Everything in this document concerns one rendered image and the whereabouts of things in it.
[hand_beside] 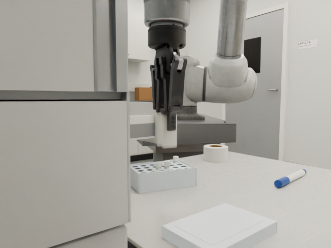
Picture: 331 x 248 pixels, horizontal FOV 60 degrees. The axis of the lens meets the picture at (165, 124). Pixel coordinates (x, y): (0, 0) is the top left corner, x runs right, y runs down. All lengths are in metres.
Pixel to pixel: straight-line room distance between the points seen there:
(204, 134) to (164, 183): 0.59
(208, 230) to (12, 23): 0.30
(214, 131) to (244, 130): 3.37
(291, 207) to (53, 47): 0.42
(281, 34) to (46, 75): 4.03
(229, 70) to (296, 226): 0.81
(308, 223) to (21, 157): 0.38
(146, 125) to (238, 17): 0.59
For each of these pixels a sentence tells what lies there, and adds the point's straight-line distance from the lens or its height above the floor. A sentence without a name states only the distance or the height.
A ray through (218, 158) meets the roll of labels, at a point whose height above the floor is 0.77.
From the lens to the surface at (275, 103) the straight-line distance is 4.18.
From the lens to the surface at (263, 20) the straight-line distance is 4.44.
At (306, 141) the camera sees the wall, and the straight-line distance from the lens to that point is 4.02.
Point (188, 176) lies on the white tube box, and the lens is 0.59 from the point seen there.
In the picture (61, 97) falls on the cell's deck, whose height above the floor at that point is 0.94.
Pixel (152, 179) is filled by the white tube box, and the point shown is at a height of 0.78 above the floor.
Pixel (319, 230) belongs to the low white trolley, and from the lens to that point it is 0.46.
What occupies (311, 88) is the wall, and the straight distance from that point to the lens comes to 3.97.
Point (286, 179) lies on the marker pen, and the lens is 0.64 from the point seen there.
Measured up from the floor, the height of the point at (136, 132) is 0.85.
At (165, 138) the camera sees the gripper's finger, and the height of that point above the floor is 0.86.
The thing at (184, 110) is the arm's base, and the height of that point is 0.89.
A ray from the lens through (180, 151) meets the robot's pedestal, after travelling 1.17.
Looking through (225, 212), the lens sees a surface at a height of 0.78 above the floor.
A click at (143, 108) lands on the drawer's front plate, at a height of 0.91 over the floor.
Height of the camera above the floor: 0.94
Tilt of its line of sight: 5 degrees down
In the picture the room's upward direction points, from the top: straight up
